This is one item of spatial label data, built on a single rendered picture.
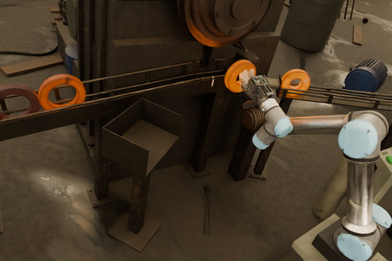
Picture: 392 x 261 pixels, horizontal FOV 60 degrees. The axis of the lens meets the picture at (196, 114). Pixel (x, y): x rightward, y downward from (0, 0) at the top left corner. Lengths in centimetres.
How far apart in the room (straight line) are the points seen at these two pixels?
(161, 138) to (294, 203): 110
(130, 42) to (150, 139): 45
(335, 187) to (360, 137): 90
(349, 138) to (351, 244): 41
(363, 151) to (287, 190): 114
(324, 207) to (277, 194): 28
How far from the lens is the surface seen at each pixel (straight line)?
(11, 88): 145
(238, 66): 151
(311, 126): 146
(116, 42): 157
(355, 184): 132
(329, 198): 215
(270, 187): 227
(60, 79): 146
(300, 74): 190
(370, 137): 121
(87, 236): 186
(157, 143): 143
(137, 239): 184
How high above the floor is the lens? 155
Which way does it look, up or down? 35 degrees down
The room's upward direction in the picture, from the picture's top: 13 degrees clockwise
